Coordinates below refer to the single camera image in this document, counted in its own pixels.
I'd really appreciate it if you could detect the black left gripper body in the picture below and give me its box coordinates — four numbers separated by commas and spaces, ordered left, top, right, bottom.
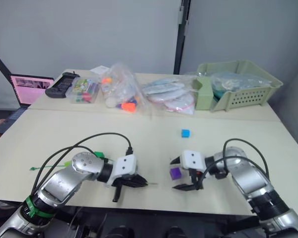
111, 173, 139, 202

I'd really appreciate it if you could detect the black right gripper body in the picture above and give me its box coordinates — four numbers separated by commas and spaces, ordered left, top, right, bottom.
188, 169, 205, 191

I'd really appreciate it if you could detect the purple block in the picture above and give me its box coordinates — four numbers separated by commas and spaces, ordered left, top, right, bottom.
169, 167, 183, 181

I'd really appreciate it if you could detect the clear box of coloured items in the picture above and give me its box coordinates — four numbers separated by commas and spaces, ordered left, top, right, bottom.
69, 77, 100, 105

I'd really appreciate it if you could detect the dark rounded shape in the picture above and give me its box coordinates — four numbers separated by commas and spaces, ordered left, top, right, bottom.
164, 226, 190, 238
106, 226, 135, 238

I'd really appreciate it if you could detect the clear bag of white pads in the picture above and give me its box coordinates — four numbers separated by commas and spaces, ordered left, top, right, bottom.
141, 73, 198, 116

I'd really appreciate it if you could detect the orange cone toy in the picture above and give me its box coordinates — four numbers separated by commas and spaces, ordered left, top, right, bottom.
121, 102, 137, 113

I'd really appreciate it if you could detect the clear bag of toys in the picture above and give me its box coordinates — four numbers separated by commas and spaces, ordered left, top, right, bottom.
100, 62, 152, 115

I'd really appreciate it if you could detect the pale green plastic basket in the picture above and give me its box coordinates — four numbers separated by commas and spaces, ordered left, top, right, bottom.
195, 59, 284, 113

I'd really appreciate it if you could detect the clear bag of teal items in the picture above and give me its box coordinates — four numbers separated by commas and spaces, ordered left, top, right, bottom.
210, 71, 277, 100

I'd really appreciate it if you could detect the black plastic tray case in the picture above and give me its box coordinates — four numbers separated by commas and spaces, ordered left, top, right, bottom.
45, 71, 80, 99

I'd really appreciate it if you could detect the white paper packet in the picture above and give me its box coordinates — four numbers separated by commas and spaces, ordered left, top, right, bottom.
90, 65, 110, 75

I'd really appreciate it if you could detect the open laptop with pink screen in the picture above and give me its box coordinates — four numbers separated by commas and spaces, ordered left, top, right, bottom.
0, 73, 56, 133

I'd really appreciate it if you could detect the black slanted bar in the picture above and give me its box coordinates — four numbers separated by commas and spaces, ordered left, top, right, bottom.
0, 45, 23, 108

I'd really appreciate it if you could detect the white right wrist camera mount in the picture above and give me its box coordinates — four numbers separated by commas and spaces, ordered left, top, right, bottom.
180, 149, 206, 172

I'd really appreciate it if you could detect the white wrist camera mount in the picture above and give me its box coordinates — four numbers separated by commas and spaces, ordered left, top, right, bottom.
106, 154, 138, 186
180, 149, 206, 172

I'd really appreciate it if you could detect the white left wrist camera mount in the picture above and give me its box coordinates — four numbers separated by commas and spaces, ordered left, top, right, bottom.
106, 154, 138, 186

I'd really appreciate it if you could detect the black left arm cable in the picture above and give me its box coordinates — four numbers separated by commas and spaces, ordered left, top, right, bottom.
32, 132, 134, 196

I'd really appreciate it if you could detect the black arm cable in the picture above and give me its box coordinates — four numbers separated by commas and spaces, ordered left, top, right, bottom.
197, 138, 271, 192
32, 132, 134, 196

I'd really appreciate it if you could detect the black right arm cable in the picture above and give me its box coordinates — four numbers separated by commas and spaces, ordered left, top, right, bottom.
197, 138, 271, 192

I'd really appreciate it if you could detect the black vertical post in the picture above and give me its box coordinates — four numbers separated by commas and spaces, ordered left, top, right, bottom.
173, 0, 192, 75

